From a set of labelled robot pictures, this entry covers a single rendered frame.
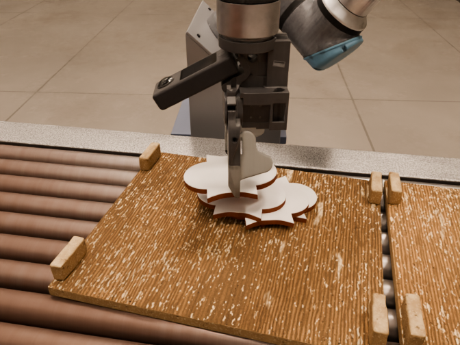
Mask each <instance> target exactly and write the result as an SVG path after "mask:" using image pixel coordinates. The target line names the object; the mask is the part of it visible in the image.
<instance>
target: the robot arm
mask: <svg viewBox="0 0 460 345"><path fill-rule="evenodd" d="M380 1H381V0H216V11H214V12H213V13H212V14H211V15H210V17H209V18H208V19H207V24H208V25H209V28H210V29H211V31H212V33H213V34H214V35H215V37H216V38H217V39H218V46H219V47H220V48H221V50H219V51H217V52H215V53H213V54H211V55H208V56H207V57H205V58H203V59H202V60H199V61H198V62H195V63H193V64H192V65H190V66H188V67H186V68H184V69H182V70H180V71H178V72H177V73H175V74H173V75H171V76H169V77H165V78H163V79H162V80H161V81H159V82H157V83H156V85H155V89H154V93H153V100H154V102H155V103H156V104H157V106H158V108H159V109H161V110H165V109H167V108H169V107H171V106H173V105H175V104H178V103H179V102H181V101H183V100H185V99H187V98H189V97H191V96H193V95H195V94H197V93H199V92H201V91H203V90H205V89H207V88H209V87H211V86H213V85H215V84H217V83H219V82H221V87H222V110H223V119H224V126H225V153H226V154H227V155H228V186H229V188H230V190H231V191H232V193H233V195H234V197H235V198H239V197H240V181H241V180H243V179H245V178H249V177H253V176H255V175H260V174H263V173H266V172H268V171H270V170H271V168H272V165H273V163H272V158H271V157H270V156H269V155H266V154H264V153H262V152H260V151H258V150H257V147H256V138H255V137H257V136H260V135H262V134H263V133H264V130H265V129H269V130H287V122H288V105H289V97H290V92H289V90H288V72H289V63H290V45H291V43H292V44H293V46H294V47H295V48H296V50H297V51H298V52H299V53H300V54H301V55H302V56H303V59H304V60H306V61H307V62H308V63H309V65H310V66H311V67H312V68H313V69H314V70H316V71H323V70H325V69H327V68H329V67H331V66H333V65H334V64H337V63H338V62H339V61H341V60H343V59H344V58H345V57H347V56H348V55H350V54H351V53H352V52H353V51H354V50H356V49H357V48H358V47H359V46H360V45H361V44H362V43H363V38H362V36H360V33H361V32H362V31H363V30H364V29H365V28H366V26H367V15H368V14H369V13H370V12H371V11H372V10H373V8H374V7H375V6H376V5H377V4H378V3H379V2H380ZM279 29H280V30H281V31H282V33H278V32H279ZM238 61H239V63H240V64H239V66H238ZM284 116H285V118H284ZM241 140H242V154H240V141H241Z"/></svg>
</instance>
